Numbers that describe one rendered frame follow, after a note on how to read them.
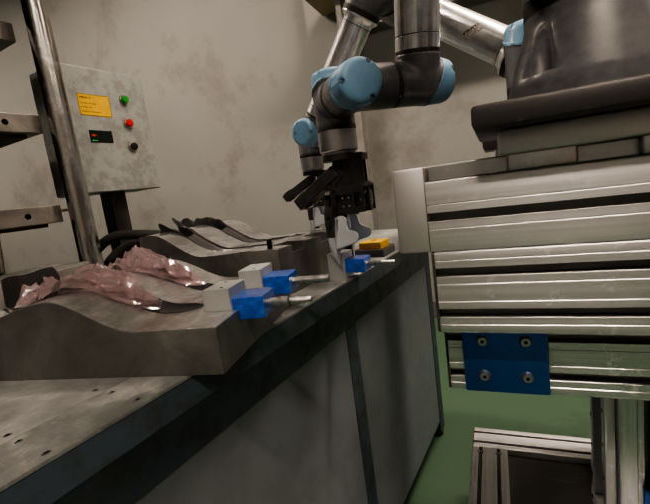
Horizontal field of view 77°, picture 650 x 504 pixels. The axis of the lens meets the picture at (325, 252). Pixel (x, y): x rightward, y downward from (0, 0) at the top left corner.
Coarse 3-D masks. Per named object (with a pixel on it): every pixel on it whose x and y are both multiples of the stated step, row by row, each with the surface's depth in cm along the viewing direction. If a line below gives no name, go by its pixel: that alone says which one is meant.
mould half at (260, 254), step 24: (144, 240) 90; (168, 240) 87; (216, 240) 94; (288, 240) 84; (312, 240) 83; (192, 264) 84; (216, 264) 81; (240, 264) 78; (288, 264) 75; (312, 264) 83
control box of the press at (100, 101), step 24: (72, 72) 128; (96, 72) 135; (72, 96) 128; (96, 96) 135; (120, 96) 142; (96, 120) 135; (120, 120) 142; (144, 120) 150; (48, 144) 134; (96, 144) 134; (120, 144) 142; (144, 144) 150; (96, 168) 134; (120, 168) 141; (144, 168) 150; (96, 192) 135; (120, 192) 146; (120, 216) 146; (120, 240) 146
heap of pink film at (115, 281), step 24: (96, 264) 58; (120, 264) 64; (144, 264) 64; (168, 264) 64; (24, 288) 61; (48, 288) 59; (72, 288) 54; (96, 288) 53; (120, 288) 53; (144, 288) 56
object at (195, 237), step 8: (160, 224) 92; (176, 224) 97; (184, 224) 100; (192, 224) 102; (200, 224) 102; (208, 224) 101; (216, 224) 105; (224, 224) 104; (176, 232) 92; (184, 232) 95; (192, 232) 94; (232, 232) 102; (240, 232) 102; (192, 240) 90; (200, 240) 92; (208, 240) 93; (240, 240) 97; (248, 240) 100; (256, 240) 99; (264, 240) 94; (208, 248) 88; (216, 248) 91; (224, 248) 90; (232, 248) 89; (240, 248) 84
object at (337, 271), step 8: (328, 256) 82; (344, 256) 81; (352, 256) 84; (360, 256) 82; (368, 256) 82; (328, 264) 83; (336, 264) 82; (344, 264) 81; (352, 264) 81; (360, 264) 80; (368, 264) 81; (376, 264) 81; (384, 264) 80; (392, 264) 80; (336, 272) 82; (344, 272) 82; (352, 272) 81; (360, 272) 81
